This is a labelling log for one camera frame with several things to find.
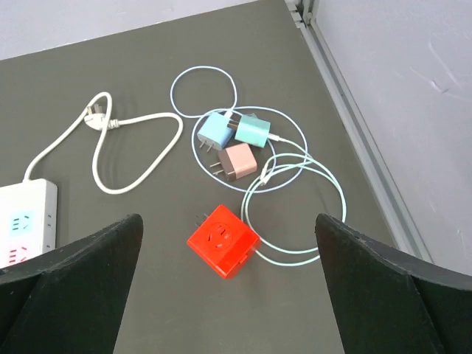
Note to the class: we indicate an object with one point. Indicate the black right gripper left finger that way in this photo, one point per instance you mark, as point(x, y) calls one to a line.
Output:
point(71, 299)

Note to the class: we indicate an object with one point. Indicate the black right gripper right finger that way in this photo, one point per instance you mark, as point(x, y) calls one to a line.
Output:
point(387, 301)

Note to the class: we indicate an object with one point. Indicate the white power strip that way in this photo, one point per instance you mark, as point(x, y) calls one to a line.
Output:
point(28, 220)

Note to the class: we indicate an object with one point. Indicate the red cube adapter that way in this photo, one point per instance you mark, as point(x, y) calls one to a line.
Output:
point(224, 242)

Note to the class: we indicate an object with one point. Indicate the salmon dual USB charger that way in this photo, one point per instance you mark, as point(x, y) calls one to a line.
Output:
point(235, 162)

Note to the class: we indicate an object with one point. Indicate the mint USB charger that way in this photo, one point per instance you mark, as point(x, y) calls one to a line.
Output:
point(252, 130)

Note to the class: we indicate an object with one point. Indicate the blue USB charger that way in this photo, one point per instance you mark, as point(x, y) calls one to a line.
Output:
point(215, 133)

